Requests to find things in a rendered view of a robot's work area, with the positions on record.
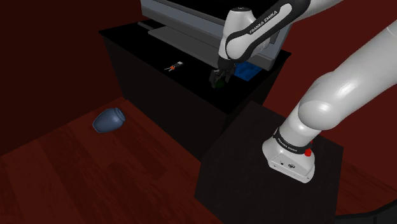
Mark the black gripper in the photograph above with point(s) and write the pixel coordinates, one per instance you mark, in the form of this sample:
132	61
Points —
224	68

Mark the blue box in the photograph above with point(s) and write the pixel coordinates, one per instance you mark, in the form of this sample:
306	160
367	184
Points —
245	72

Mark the blue vase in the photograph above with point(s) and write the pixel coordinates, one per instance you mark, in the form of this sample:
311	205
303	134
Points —
108	121

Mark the black cabinet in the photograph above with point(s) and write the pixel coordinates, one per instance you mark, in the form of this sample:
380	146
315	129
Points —
161	90

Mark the small green object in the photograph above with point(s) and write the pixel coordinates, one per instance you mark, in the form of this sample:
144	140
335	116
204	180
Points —
220	83

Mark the black robot stand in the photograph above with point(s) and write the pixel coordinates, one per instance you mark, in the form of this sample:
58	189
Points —
248	173

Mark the keys with black fob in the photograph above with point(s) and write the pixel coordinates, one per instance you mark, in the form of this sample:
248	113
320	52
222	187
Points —
174	66

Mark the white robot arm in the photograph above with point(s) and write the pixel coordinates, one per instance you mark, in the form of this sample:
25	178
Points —
341	93

